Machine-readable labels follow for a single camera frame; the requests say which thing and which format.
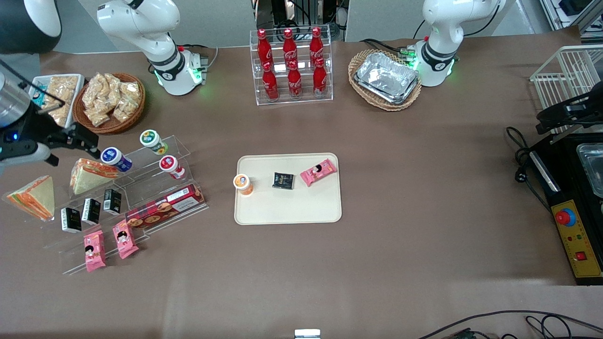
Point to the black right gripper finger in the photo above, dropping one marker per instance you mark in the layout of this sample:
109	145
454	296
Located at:
77	148
82	136

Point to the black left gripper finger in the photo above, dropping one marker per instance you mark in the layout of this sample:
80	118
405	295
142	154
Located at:
551	127

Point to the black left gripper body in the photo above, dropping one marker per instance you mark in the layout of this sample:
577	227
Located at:
559	113

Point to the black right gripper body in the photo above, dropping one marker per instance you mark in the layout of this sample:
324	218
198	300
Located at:
38	128

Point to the triangle sandwich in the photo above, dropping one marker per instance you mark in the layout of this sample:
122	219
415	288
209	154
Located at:
35	197
89	176

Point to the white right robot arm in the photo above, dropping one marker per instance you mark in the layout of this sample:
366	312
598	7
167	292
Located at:
155	47

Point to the beige plastic serving tray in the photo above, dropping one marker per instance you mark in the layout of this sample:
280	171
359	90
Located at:
287	207

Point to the clear bag of puffed snacks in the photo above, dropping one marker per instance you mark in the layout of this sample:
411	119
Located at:
98	87
123	110
97	114
128	90

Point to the clear bag of crackers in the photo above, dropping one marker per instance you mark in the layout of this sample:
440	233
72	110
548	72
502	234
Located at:
60	115
62	88

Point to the brown wicker snack basket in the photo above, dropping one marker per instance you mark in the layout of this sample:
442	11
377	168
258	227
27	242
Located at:
113	126

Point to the teal snack packet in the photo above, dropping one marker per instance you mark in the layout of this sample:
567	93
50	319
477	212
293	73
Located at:
39	97

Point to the white rectangular snack bin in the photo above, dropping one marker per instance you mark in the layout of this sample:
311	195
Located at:
77	101

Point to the blue lid yogurt cup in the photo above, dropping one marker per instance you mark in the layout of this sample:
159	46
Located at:
114	158

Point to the metal food container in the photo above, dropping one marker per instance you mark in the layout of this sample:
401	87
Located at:
592	167

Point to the small black snack box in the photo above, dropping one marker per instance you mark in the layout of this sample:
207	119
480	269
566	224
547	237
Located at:
71	220
91	211
283	181
112	201

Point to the green lid yogurt cup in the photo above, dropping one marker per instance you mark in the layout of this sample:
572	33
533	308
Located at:
151	140

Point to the red lid yogurt cup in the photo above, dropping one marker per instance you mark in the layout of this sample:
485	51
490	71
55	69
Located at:
170	166

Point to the clear acrylic stepped display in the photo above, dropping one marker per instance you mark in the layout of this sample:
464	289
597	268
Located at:
181	150

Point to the pink cartoon snack packet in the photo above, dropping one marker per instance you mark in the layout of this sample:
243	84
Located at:
318	172
94	251
125	239

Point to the red cookie box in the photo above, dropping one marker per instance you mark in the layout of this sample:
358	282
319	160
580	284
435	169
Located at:
165	206

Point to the black sealing machine yellow panel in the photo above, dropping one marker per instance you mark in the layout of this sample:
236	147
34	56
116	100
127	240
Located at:
577	235

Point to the orange lid yogurt cup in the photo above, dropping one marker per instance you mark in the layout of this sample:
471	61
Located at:
243	183

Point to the tan wicker basket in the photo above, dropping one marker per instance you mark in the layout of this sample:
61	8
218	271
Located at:
384	105

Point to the stack of foil trays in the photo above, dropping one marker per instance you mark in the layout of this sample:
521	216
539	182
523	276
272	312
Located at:
386	77

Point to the red cola bottle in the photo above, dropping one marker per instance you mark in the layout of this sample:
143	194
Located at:
316	43
294	81
320	79
289	46
264	47
270	84

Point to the clear acrylic bottle rack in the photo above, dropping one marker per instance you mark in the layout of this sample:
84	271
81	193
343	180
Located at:
304	100

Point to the aluminium frame shelving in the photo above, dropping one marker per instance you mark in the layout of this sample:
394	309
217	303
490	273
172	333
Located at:
572	12

